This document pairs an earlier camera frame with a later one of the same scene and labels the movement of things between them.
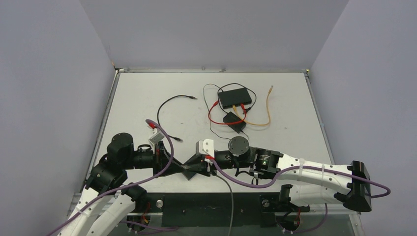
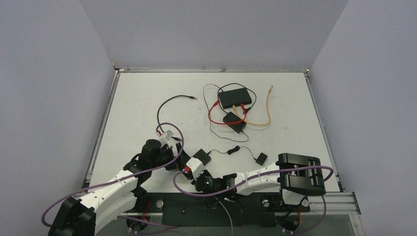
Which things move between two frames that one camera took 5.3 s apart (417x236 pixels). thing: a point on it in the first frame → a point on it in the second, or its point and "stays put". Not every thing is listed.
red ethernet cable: (216, 103) stays put
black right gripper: (208, 163) → (188, 174)
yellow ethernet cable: (269, 122) stays put
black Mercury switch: (234, 98) stays put
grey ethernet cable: (232, 201) → (228, 213)
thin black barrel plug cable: (209, 113) stays put
